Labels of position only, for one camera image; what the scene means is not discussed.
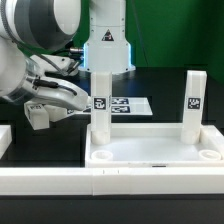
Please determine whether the white front barrier rail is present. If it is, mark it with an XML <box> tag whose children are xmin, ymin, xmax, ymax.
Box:
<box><xmin>0</xmin><ymin>167</ymin><xmax>224</xmax><ymax>196</ymax></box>

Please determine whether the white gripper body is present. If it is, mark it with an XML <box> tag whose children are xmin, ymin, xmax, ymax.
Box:
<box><xmin>24</xmin><ymin>75</ymin><xmax>88</xmax><ymax>111</ymax></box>

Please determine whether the white desk top panel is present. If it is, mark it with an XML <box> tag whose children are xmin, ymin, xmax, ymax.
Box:
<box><xmin>85</xmin><ymin>123</ymin><xmax>224</xmax><ymax>168</ymax></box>

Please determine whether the white left barrier block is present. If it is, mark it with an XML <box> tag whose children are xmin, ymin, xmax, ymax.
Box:
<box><xmin>0</xmin><ymin>125</ymin><xmax>12</xmax><ymax>159</ymax></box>

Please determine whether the white marker tag plate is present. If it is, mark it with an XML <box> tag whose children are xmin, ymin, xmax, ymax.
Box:
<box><xmin>81</xmin><ymin>97</ymin><xmax>153</xmax><ymax>116</ymax></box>

